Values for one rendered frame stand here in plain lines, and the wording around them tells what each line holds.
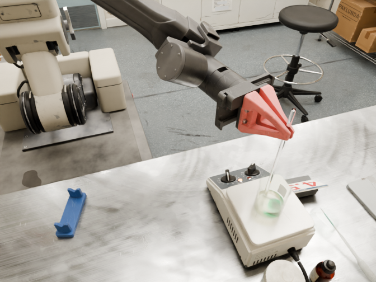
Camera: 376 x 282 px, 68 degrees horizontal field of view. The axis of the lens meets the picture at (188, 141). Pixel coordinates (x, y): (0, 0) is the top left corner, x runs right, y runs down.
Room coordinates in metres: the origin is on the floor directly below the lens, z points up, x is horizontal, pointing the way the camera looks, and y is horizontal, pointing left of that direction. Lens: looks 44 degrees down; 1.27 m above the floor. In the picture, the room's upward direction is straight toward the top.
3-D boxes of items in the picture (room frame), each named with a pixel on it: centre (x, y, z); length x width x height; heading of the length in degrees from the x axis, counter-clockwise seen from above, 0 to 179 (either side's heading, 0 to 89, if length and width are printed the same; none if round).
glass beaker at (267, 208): (0.27, -0.14, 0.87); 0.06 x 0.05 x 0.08; 148
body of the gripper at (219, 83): (0.37, -0.07, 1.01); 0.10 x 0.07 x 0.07; 124
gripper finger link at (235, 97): (0.31, -0.10, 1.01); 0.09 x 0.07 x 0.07; 34
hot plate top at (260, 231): (0.28, -0.14, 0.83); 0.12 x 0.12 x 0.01; 19
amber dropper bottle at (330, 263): (0.19, -0.23, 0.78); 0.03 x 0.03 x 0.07
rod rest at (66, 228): (0.31, 0.24, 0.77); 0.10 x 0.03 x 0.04; 0
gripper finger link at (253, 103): (0.32, -0.12, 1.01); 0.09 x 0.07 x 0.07; 34
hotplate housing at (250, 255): (0.30, -0.14, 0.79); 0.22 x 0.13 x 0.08; 19
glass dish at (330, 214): (0.29, -0.27, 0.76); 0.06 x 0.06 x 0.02
